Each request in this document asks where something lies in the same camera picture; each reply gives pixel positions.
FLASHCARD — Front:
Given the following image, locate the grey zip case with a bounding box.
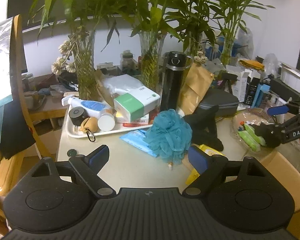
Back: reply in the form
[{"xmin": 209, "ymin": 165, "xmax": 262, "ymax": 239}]
[{"xmin": 197, "ymin": 89, "xmax": 240, "ymax": 118}]

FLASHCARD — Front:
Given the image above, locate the clear woven plastic basket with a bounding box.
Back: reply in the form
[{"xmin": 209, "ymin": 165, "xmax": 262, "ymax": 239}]
[{"xmin": 231, "ymin": 107, "xmax": 285, "ymax": 153}]

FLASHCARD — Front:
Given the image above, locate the black thermos bottle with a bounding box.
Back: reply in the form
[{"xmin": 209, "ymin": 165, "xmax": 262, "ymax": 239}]
[{"xmin": 159, "ymin": 51, "xmax": 192, "ymax": 113}]

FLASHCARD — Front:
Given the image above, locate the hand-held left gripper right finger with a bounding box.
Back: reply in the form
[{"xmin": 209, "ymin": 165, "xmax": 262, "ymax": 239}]
[{"xmin": 182, "ymin": 145, "xmax": 267, "ymax": 197}]

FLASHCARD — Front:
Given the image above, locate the brown paper bag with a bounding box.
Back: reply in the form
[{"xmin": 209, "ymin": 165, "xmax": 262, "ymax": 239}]
[{"xmin": 179, "ymin": 62, "xmax": 214, "ymax": 115}]

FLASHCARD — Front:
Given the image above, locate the blue mesh bath pouf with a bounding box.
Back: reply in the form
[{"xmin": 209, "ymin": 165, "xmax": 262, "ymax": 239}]
[{"xmin": 145, "ymin": 109, "xmax": 192, "ymax": 165}]

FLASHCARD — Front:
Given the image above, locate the white round jar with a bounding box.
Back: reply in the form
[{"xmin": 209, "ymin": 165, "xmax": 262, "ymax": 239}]
[{"xmin": 98, "ymin": 112, "xmax": 116, "ymax": 131}]

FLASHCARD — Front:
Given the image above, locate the blue carton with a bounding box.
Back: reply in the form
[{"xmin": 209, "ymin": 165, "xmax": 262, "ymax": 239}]
[{"xmin": 252, "ymin": 84, "xmax": 270, "ymax": 108}]

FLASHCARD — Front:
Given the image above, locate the yellow cloth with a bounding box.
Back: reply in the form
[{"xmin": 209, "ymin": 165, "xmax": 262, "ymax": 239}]
[{"xmin": 239, "ymin": 59, "xmax": 265, "ymax": 69}]

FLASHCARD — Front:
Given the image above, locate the black round speaker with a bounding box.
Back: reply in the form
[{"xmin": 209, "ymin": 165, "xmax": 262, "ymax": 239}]
[{"xmin": 69, "ymin": 106, "xmax": 89, "ymax": 126}]

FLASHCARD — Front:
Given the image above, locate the tan pouch with carabiner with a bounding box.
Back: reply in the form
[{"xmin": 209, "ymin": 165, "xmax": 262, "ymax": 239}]
[{"xmin": 79, "ymin": 116, "xmax": 99, "ymax": 142}]

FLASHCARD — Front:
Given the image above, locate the dried white flower bunch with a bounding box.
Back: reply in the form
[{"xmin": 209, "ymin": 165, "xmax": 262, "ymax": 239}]
[{"xmin": 194, "ymin": 51, "xmax": 208, "ymax": 65}]

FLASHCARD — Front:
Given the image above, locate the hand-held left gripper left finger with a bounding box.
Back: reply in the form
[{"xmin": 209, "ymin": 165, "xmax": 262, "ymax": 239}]
[{"xmin": 31, "ymin": 144, "xmax": 117, "ymax": 198}]

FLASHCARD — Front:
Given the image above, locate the white plastic package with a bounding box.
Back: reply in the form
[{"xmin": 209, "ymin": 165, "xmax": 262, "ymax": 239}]
[{"xmin": 101, "ymin": 74, "xmax": 145, "ymax": 98}]

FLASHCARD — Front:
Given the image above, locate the black soft cloth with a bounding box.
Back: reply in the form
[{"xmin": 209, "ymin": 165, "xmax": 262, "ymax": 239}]
[{"xmin": 184, "ymin": 105, "xmax": 224, "ymax": 152}]

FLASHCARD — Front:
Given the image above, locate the black carton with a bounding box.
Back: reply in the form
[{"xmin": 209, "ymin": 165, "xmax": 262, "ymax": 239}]
[{"xmin": 245, "ymin": 77, "xmax": 259, "ymax": 105}]

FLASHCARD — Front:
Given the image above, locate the wooden side table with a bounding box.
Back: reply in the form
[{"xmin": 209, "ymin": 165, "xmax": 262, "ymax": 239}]
[{"xmin": 22, "ymin": 72, "xmax": 78, "ymax": 130}]

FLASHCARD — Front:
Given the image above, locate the blue wipes packet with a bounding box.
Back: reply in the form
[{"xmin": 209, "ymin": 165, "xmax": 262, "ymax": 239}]
[{"xmin": 119, "ymin": 129, "xmax": 155, "ymax": 155}]

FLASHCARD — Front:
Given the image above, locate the crumpled brown paper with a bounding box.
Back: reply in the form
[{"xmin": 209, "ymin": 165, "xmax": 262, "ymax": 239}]
[{"xmin": 94, "ymin": 69, "xmax": 115, "ymax": 107}]

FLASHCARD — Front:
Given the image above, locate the yellow wipes pack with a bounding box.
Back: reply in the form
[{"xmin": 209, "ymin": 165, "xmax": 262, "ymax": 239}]
[{"xmin": 185, "ymin": 144, "xmax": 225, "ymax": 185}]

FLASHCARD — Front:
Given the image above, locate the red and white flat box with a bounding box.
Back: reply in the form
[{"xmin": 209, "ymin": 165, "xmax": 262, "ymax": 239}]
[{"xmin": 116, "ymin": 112, "xmax": 150, "ymax": 128}]

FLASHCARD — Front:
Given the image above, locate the clear plastic bag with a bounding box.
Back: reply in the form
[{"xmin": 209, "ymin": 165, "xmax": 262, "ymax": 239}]
[{"xmin": 237, "ymin": 27, "xmax": 254, "ymax": 58}]

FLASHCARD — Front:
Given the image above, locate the bamboo plant in glass vase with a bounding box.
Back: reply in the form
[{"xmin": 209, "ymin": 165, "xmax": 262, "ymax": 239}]
[
  {"xmin": 27, "ymin": 0, "xmax": 130, "ymax": 102},
  {"xmin": 115, "ymin": 0, "xmax": 183, "ymax": 92},
  {"xmin": 205, "ymin": 0, "xmax": 275, "ymax": 64},
  {"xmin": 170, "ymin": 0, "xmax": 215, "ymax": 63}
]

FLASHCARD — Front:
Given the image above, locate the green and white carton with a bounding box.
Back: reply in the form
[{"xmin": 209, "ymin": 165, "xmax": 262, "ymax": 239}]
[{"xmin": 114, "ymin": 87, "xmax": 160, "ymax": 122}]

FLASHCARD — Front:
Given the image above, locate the small green wipes packet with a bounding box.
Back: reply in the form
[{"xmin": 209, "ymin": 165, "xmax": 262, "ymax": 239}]
[
  {"xmin": 244, "ymin": 124, "xmax": 265, "ymax": 147},
  {"xmin": 237, "ymin": 132, "xmax": 262, "ymax": 152}
]

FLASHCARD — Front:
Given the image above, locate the small black tripod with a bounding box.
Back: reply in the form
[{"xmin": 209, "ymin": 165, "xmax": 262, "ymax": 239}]
[{"xmin": 222, "ymin": 74, "xmax": 239, "ymax": 94}]

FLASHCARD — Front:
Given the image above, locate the black soft pouch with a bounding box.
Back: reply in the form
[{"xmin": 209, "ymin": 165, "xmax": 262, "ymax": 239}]
[{"xmin": 254, "ymin": 124, "xmax": 282, "ymax": 148}]

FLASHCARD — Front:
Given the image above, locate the black rectangular case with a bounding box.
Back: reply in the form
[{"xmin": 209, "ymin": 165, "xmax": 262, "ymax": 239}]
[{"xmin": 270, "ymin": 78, "xmax": 300, "ymax": 102}]

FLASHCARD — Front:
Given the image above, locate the dark glass jar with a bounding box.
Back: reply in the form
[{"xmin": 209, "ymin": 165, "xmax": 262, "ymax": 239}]
[{"xmin": 120, "ymin": 50, "xmax": 135, "ymax": 73}]

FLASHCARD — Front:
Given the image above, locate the white plastic tray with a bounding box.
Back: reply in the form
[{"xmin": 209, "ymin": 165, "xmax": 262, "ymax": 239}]
[{"xmin": 66, "ymin": 104, "xmax": 155, "ymax": 138}]

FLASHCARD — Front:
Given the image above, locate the brown cardboard box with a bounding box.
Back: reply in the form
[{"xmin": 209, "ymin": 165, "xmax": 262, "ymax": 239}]
[{"xmin": 260, "ymin": 150, "xmax": 300, "ymax": 213}]

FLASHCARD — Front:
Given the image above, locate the dark cloth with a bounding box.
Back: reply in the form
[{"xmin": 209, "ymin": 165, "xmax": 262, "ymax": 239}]
[{"xmin": 0, "ymin": 100, "xmax": 37, "ymax": 159}]

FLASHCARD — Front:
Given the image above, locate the white and blue lotion bottle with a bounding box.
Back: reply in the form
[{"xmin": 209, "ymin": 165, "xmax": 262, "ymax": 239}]
[{"xmin": 61, "ymin": 96, "xmax": 113, "ymax": 118}]

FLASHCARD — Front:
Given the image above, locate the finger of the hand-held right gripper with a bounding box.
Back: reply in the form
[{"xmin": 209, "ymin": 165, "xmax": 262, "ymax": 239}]
[
  {"xmin": 275, "ymin": 114, "xmax": 300, "ymax": 134},
  {"xmin": 267, "ymin": 99, "xmax": 300, "ymax": 116}
]

